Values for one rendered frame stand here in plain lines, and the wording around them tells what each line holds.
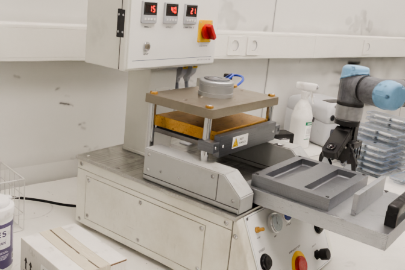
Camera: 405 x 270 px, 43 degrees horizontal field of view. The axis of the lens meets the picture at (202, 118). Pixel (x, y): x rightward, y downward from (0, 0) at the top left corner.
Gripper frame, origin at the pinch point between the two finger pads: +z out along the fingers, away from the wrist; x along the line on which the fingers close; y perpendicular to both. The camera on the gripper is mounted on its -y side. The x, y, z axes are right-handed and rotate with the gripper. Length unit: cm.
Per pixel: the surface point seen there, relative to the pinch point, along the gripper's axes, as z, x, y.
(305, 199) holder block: -15, -16, -53
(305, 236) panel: -0.3, -10.5, -37.2
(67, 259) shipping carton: -1, 14, -83
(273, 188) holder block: -15, -10, -53
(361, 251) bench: 7.7, -16.7, -16.8
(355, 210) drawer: -15, -25, -50
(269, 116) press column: -23.6, 5.9, -31.7
